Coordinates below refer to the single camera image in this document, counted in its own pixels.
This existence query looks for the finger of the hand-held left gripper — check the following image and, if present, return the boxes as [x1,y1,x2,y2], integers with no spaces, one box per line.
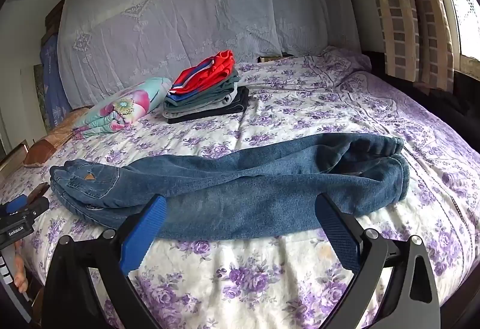
[2,195,28,215]
[23,197,50,219]

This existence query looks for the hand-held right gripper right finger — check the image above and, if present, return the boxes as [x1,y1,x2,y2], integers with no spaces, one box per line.
[314,194,441,329]

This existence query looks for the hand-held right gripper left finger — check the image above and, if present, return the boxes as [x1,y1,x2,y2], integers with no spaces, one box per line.
[41,194,167,329]

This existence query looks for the blue denim pants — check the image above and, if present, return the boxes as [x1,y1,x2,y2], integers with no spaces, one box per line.
[49,133,410,241]

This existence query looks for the black folded pants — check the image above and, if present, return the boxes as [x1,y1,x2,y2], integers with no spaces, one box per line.
[167,86,250,124]

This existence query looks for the person's left hand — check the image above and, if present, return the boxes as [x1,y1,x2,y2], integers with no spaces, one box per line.
[13,242,31,294]

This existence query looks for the orange brown pillow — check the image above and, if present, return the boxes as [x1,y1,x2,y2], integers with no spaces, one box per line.
[23,107,91,166]

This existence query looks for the blue patterned cloth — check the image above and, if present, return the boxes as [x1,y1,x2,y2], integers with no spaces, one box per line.
[39,32,74,127]

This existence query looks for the floral teal pink pillow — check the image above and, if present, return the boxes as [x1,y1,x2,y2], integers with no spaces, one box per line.
[73,77,173,139]

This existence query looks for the purple floral bedspread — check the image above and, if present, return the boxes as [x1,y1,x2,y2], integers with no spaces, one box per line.
[0,47,480,329]

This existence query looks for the grey folded clothes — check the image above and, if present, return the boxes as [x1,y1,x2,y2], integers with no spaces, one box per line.
[163,68,241,119]

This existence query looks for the red folded shorts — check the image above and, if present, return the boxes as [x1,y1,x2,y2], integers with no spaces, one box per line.
[168,50,235,97]

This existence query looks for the small wooden box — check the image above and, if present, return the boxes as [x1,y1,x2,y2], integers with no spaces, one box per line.
[257,53,295,64]

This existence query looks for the dark bedside furniture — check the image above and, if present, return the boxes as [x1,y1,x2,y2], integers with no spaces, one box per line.
[362,49,480,134]

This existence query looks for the dark wooden headboard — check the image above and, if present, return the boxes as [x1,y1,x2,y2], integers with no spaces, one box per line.
[44,0,69,37]

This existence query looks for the white lace cover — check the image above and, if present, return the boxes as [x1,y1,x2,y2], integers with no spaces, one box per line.
[56,0,362,108]

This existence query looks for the beige grey checked curtain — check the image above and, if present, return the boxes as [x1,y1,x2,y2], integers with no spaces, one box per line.
[358,0,466,93]

